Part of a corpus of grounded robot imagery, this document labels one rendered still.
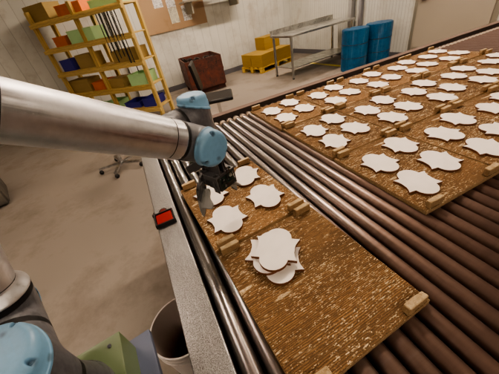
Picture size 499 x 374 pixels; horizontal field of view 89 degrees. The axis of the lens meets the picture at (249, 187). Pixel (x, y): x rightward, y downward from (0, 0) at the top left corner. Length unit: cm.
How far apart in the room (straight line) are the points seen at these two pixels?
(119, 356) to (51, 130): 51
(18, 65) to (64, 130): 674
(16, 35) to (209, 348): 683
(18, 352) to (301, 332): 49
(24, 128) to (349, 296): 66
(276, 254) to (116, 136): 49
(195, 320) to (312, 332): 29
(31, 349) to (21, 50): 675
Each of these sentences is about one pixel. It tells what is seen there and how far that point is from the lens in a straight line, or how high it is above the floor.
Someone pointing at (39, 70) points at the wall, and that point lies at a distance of 710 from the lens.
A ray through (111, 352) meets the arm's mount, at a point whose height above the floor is 96.
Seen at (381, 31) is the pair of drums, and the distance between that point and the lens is 638.
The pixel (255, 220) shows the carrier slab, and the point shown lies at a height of 94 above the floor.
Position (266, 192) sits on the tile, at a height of 95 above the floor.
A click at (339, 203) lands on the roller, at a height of 92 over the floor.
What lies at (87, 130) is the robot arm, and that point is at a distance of 39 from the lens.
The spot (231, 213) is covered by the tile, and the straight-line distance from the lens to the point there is 89.
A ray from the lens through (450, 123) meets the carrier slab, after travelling 148.
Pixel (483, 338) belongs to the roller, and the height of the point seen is 91.
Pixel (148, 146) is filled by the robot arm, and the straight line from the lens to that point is 43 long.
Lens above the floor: 153
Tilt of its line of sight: 36 degrees down
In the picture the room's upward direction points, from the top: 12 degrees counter-clockwise
